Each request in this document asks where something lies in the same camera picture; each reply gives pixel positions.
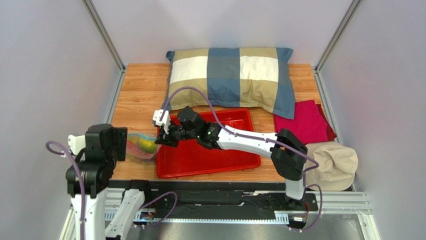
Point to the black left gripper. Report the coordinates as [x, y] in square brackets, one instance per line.
[120, 134]

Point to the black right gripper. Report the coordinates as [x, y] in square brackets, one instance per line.
[170, 136]

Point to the clear zip top bag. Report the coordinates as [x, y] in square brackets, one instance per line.
[135, 154]

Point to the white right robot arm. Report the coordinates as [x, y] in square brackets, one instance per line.
[287, 153]

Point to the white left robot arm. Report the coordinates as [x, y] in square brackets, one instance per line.
[96, 155]

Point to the yellow green fake mango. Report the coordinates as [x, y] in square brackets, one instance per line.
[147, 145]

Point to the red plastic tray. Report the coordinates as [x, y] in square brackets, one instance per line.
[190, 158]

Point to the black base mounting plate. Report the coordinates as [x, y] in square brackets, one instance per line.
[209, 200]

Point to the checkered blue beige pillow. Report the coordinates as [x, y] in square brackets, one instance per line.
[247, 77]

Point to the magenta folded cloth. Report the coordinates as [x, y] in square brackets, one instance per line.
[307, 125]

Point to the dark red cloth underneath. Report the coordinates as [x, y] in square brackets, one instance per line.
[330, 133]

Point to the beige bucket hat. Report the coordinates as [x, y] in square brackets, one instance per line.
[337, 166]

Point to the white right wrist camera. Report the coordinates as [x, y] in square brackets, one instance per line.
[161, 118]

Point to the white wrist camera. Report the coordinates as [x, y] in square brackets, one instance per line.
[76, 143]
[161, 118]

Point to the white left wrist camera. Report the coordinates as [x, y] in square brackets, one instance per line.
[76, 143]

